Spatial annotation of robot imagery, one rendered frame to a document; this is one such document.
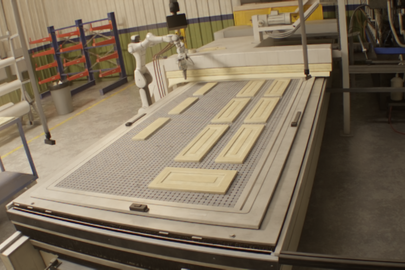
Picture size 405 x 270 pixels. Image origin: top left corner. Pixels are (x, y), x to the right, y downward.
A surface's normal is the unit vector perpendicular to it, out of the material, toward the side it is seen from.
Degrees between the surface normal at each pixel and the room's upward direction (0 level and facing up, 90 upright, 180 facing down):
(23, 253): 90
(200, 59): 90
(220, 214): 0
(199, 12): 90
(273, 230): 0
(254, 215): 0
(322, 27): 90
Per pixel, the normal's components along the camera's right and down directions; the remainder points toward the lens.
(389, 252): -0.15, -0.92
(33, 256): 0.90, 0.01
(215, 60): -0.40, 0.39
